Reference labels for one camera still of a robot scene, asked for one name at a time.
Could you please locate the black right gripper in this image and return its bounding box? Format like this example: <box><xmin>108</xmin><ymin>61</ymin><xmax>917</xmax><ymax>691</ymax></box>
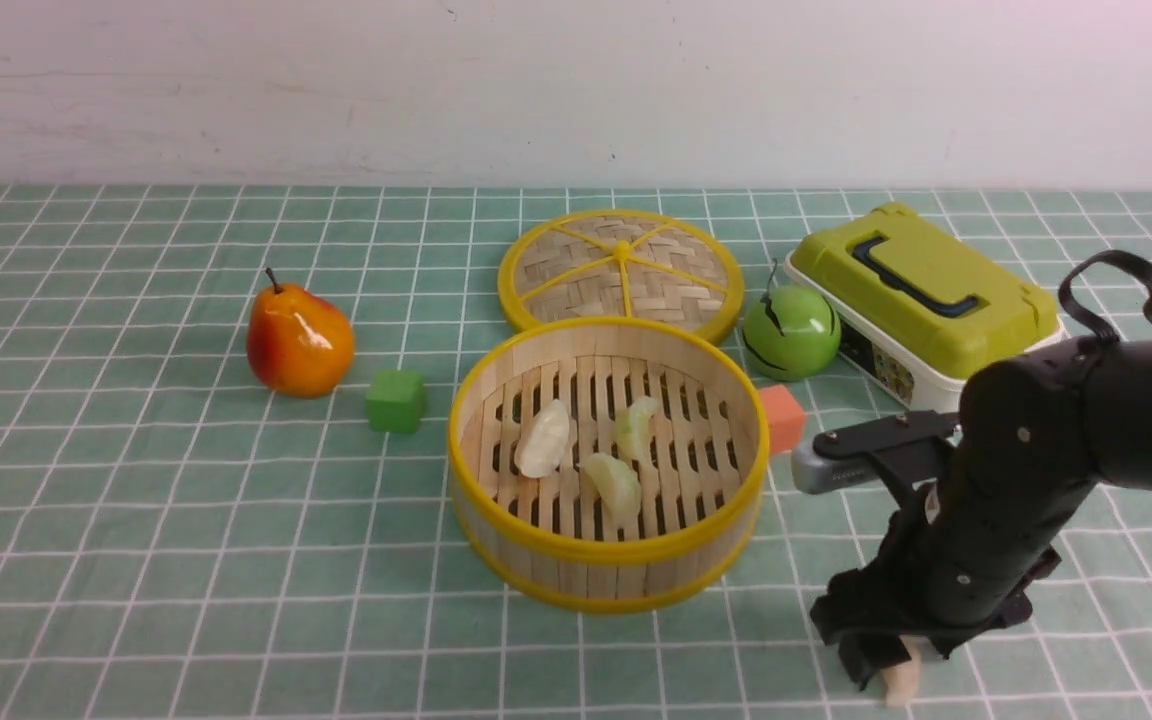
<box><xmin>810</xmin><ymin>482</ymin><xmax>1064</xmax><ymax>691</ymax></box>

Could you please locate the white dumpling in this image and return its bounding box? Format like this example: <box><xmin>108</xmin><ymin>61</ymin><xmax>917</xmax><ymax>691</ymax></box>
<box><xmin>881</xmin><ymin>635</ymin><xmax>923</xmax><ymax>708</ymax></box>
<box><xmin>515</xmin><ymin>397</ymin><xmax>571</xmax><ymax>480</ymax></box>

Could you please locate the pale green dumpling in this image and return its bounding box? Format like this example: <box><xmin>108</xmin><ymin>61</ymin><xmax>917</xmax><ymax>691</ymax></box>
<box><xmin>614</xmin><ymin>395</ymin><xmax>660</xmax><ymax>467</ymax></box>
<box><xmin>579</xmin><ymin>452</ymin><xmax>643</xmax><ymax>526</ymax></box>

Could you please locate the white dumpling bottom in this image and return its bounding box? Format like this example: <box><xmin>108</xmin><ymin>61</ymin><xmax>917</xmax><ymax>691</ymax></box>
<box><xmin>515</xmin><ymin>397</ymin><xmax>571</xmax><ymax>480</ymax></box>

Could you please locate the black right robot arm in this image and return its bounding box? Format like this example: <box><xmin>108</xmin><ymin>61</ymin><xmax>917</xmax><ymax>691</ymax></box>
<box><xmin>794</xmin><ymin>336</ymin><xmax>1152</xmax><ymax>689</ymax></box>

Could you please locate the bamboo steamer tray yellow rim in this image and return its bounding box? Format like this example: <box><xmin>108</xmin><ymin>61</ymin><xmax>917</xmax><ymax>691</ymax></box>
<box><xmin>447</xmin><ymin>316</ymin><xmax>771</xmax><ymax>614</ymax></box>

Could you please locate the woven bamboo steamer lid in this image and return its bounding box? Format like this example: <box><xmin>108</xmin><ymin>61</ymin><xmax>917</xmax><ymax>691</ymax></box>
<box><xmin>497</xmin><ymin>209</ymin><xmax>746</xmax><ymax>344</ymax></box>

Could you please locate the orange cube block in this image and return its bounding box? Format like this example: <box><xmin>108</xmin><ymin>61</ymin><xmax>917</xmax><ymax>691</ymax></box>
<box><xmin>759</xmin><ymin>386</ymin><xmax>806</xmax><ymax>455</ymax></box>

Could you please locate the green apple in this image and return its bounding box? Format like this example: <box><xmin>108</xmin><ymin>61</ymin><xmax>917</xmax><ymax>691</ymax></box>
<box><xmin>740</xmin><ymin>263</ymin><xmax>842</xmax><ymax>382</ymax></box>

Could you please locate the green lid white lunch box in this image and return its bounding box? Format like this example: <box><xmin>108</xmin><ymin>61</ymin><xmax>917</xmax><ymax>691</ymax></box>
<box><xmin>786</xmin><ymin>202</ymin><xmax>1064</xmax><ymax>414</ymax></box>

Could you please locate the green cube block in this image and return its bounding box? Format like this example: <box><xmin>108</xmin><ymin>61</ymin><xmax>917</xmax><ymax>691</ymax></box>
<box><xmin>366</xmin><ymin>369</ymin><xmax>429</xmax><ymax>434</ymax></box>

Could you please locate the orange red pear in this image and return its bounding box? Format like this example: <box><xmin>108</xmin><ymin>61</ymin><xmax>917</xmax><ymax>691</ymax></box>
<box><xmin>244</xmin><ymin>266</ymin><xmax>356</xmax><ymax>397</ymax></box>

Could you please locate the green checkered tablecloth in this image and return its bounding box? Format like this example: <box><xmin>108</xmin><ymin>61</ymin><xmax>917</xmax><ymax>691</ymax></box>
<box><xmin>0</xmin><ymin>184</ymin><xmax>1152</xmax><ymax>719</ymax></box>

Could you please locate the black cable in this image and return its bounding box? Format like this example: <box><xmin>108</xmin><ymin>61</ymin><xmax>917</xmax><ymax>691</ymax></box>
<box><xmin>1058</xmin><ymin>250</ymin><xmax>1152</xmax><ymax>346</ymax></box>

